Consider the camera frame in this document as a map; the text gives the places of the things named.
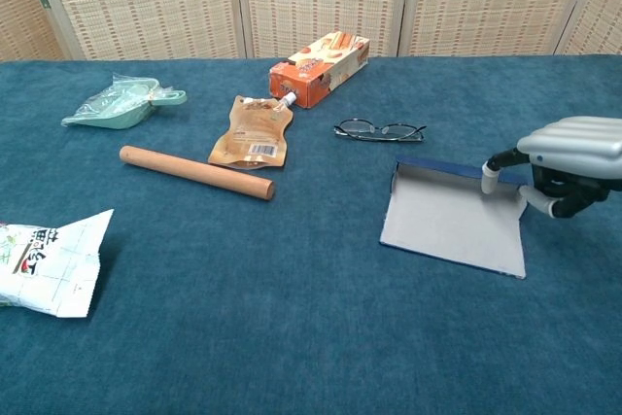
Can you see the black eyeglasses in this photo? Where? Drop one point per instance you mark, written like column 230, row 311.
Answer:
column 357, row 127

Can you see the green dustpan in plastic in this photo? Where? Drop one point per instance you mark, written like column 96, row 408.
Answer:
column 116, row 111

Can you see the white snack bag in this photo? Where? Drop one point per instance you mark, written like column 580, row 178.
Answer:
column 48, row 269

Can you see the orange biscuit box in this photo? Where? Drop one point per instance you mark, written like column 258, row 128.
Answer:
column 311, row 79

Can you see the wooden rolling pin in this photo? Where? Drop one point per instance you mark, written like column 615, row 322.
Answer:
column 194, row 172

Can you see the brown spout pouch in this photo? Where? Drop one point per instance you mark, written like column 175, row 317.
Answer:
column 252, row 135

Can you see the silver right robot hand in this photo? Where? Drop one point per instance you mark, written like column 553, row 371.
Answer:
column 573, row 148

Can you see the woven bamboo folding screen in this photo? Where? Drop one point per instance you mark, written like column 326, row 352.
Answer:
column 146, row 2

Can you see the teal table cloth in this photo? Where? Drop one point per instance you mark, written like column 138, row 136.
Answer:
column 291, row 313

